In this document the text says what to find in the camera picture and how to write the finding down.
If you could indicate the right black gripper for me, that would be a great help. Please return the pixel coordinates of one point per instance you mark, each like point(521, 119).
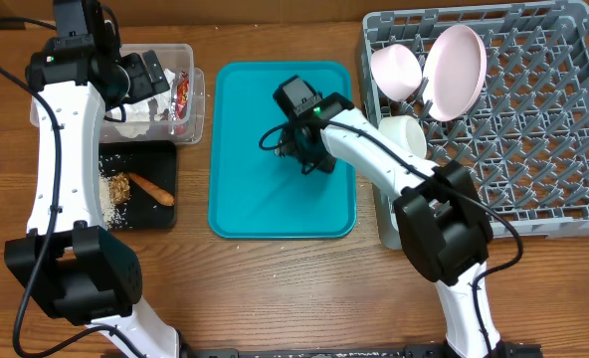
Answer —
point(294, 152)

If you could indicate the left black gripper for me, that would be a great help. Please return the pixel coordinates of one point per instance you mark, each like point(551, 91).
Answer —
point(144, 88)

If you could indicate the red ketchup packet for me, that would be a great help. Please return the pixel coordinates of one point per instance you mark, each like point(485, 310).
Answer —
point(179, 103)

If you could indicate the white napkin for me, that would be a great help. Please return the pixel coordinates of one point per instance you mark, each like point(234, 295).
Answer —
point(140, 115)

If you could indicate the white green bowl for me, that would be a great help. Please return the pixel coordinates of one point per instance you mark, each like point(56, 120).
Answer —
point(407, 132)

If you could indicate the brown food chunk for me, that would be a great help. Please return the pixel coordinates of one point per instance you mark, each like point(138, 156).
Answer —
point(119, 189)

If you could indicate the small pink bowl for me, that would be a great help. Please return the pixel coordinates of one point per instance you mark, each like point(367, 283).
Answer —
point(396, 71)

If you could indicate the large white plate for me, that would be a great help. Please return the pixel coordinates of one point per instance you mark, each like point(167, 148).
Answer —
point(456, 69)

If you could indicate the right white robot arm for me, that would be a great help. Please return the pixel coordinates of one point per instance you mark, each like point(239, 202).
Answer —
point(444, 230)

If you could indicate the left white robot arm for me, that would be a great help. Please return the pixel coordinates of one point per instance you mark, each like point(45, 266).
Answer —
point(68, 262)

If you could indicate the grey dishwasher rack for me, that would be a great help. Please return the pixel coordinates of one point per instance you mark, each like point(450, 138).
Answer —
point(526, 139)

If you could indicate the clear plastic bin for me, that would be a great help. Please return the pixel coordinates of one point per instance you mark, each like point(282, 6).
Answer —
point(175, 59)

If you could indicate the teal serving tray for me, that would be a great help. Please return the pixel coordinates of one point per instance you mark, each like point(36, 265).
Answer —
point(253, 192)

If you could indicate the black tray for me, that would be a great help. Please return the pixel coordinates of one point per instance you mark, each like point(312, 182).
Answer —
point(155, 161)

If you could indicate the orange carrot piece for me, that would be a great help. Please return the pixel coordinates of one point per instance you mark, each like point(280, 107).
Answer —
point(161, 196)

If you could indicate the spilled rice grains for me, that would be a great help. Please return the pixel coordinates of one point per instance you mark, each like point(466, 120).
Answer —
point(106, 201)

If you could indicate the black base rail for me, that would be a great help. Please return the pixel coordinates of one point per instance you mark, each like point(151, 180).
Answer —
point(433, 350)

